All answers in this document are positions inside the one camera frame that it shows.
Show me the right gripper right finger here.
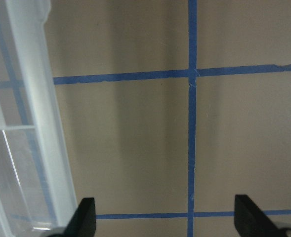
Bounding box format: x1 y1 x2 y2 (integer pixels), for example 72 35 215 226
234 195 291 237

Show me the clear plastic box lid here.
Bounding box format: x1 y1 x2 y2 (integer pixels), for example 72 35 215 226
0 0 77 237

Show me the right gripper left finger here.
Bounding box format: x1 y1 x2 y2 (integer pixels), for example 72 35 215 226
48 197 96 237

